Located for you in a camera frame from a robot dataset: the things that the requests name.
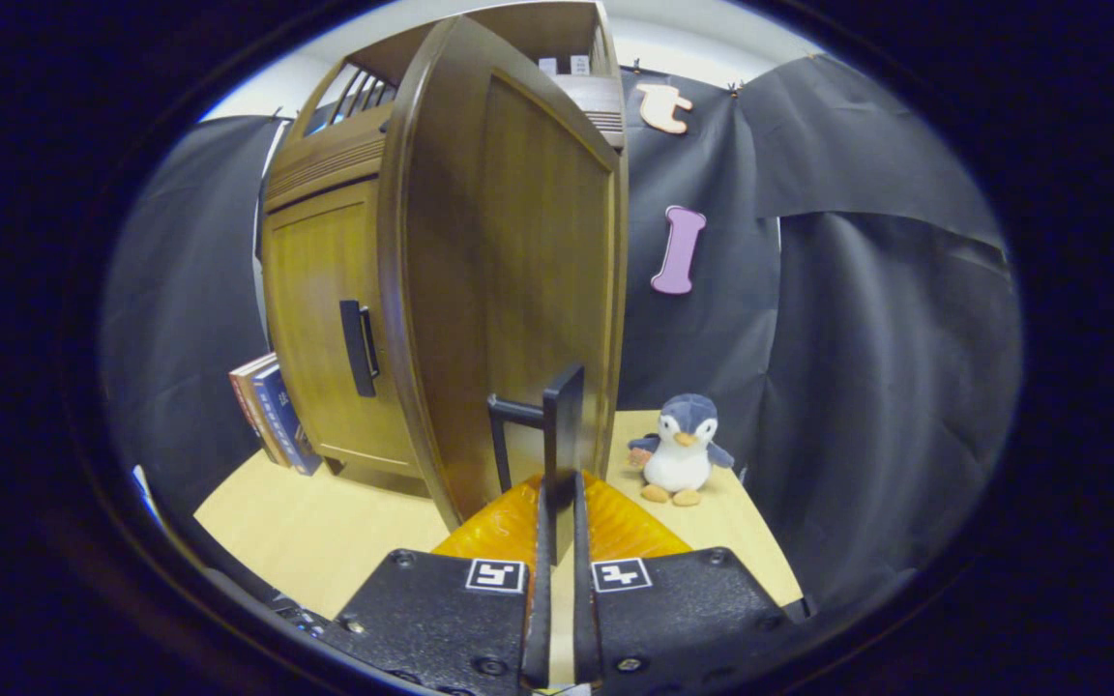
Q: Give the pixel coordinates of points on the wooden cabinet door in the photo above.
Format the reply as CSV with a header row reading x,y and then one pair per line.
x,y
315,319
518,242

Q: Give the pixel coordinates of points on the blue book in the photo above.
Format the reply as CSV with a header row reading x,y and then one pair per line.
x,y
286,425

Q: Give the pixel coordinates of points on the red and white book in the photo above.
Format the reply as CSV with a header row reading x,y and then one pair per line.
x,y
246,396

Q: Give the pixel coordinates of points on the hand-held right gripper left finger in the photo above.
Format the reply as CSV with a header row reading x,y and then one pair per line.
x,y
441,619

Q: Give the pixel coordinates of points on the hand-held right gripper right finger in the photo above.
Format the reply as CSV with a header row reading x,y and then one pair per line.
x,y
683,619

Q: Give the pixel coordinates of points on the penguin plush toy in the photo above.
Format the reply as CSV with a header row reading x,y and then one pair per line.
x,y
681,454

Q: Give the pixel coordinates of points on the black backdrop cloth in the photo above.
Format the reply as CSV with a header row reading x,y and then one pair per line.
x,y
857,338

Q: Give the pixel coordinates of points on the wooden double-door shoe cabinet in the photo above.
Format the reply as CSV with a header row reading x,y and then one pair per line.
x,y
325,159

